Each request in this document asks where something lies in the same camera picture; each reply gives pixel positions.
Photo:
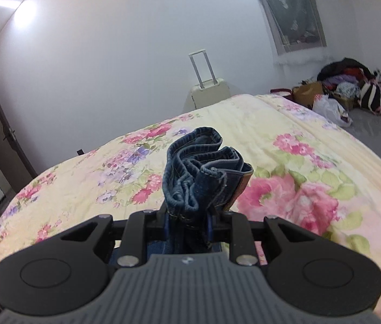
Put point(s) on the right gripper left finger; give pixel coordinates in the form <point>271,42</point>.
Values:
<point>72,268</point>

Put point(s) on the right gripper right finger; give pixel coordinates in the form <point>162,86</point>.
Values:
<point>307,271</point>

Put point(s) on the blue denim jeans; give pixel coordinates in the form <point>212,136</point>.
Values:
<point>201,179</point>

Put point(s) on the floral yellow bed quilt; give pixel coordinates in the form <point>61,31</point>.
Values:
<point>263,155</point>

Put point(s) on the white plastic bag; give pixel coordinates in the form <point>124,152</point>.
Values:
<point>332,110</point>

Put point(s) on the brown cardboard box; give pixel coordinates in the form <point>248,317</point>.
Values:
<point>304,94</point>

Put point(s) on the striped black white bag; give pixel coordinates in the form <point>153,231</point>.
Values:
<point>370,97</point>

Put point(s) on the pile of clothes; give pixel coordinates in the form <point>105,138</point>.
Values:
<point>341,79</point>

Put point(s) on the cream hard-shell suitcase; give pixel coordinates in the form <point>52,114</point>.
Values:
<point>205,92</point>

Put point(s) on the green patterned window curtain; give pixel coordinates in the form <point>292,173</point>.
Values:
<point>294,24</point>

